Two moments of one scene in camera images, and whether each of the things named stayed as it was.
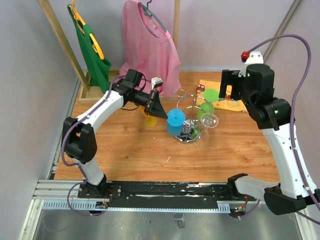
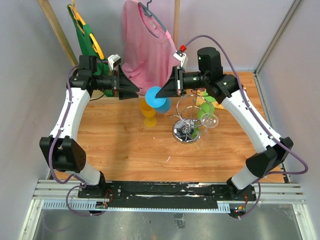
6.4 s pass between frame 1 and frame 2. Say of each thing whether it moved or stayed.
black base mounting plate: stayed
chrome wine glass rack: stayed
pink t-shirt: stayed
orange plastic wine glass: stayed
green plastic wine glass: stayed
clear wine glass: stayed
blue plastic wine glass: moved
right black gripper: moved
